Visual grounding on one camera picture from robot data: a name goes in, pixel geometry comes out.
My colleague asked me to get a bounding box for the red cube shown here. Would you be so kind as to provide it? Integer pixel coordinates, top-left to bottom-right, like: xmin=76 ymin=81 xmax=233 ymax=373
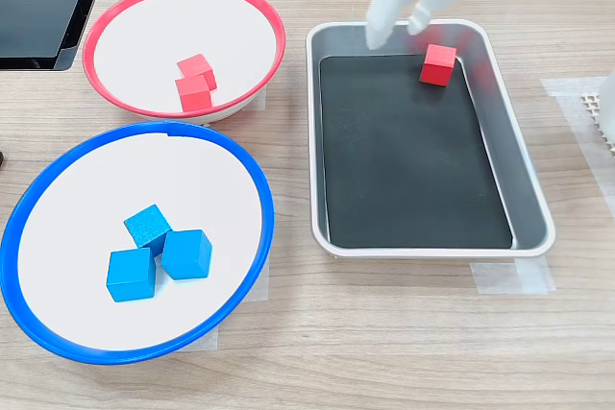
xmin=174 ymin=74 xmax=214 ymax=113
xmin=176 ymin=53 xmax=219 ymax=92
xmin=418 ymin=43 xmax=458 ymax=87

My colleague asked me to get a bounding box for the steel tray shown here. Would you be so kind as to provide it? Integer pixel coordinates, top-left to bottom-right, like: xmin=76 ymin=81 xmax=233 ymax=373
xmin=305 ymin=18 xmax=557 ymax=260

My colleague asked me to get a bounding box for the blue cube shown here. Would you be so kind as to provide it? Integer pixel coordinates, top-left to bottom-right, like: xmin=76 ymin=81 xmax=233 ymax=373
xmin=160 ymin=229 xmax=213 ymax=281
xmin=105 ymin=247 xmax=158 ymax=304
xmin=123 ymin=203 xmax=174 ymax=257

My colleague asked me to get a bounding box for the black tray mat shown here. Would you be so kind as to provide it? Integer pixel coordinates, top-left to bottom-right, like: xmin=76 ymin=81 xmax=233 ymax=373
xmin=317 ymin=53 xmax=514 ymax=251

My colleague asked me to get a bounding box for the translucent tape strip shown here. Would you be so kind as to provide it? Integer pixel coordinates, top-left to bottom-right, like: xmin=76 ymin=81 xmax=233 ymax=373
xmin=239 ymin=253 xmax=271 ymax=304
xmin=469 ymin=255 xmax=557 ymax=296
xmin=244 ymin=87 xmax=268 ymax=113
xmin=178 ymin=321 xmax=220 ymax=353

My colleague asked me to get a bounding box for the red-rimmed white plate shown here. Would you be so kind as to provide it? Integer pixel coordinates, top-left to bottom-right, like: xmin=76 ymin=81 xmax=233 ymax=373
xmin=81 ymin=0 xmax=287 ymax=124

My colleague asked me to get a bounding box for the black glossy device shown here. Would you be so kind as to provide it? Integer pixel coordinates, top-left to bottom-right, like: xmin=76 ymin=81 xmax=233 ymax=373
xmin=0 ymin=0 xmax=115 ymax=72

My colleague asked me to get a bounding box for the blue-rimmed white plate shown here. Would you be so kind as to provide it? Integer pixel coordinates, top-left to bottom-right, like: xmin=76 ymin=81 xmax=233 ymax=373
xmin=0 ymin=120 xmax=276 ymax=367

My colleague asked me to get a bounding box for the pale perforated base plate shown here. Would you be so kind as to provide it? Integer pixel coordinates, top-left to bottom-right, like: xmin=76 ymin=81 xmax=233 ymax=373
xmin=579 ymin=90 xmax=615 ymax=155

